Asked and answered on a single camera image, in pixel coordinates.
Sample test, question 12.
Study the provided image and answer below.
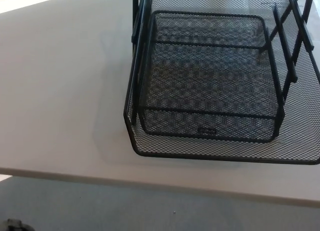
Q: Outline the black mesh sliding drawer large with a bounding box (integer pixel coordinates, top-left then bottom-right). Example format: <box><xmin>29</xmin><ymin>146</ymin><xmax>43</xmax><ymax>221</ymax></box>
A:
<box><xmin>123</xmin><ymin>0</ymin><xmax>320</xmax><ymax>166</ymax></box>

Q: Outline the black mesh drawer with label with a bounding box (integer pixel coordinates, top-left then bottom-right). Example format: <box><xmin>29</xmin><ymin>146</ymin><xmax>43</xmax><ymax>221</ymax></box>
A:
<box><xmin>140</xmin><ymin>10</ymin><xmax>287</xmax><ymax>144</ymax></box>

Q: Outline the dark grey robot body part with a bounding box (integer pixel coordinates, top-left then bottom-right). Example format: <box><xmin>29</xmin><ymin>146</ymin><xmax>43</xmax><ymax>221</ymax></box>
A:
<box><xmin>5</xmin><ymin>218</ymin><xmax>34</xmax><ymax>231</ymax></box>

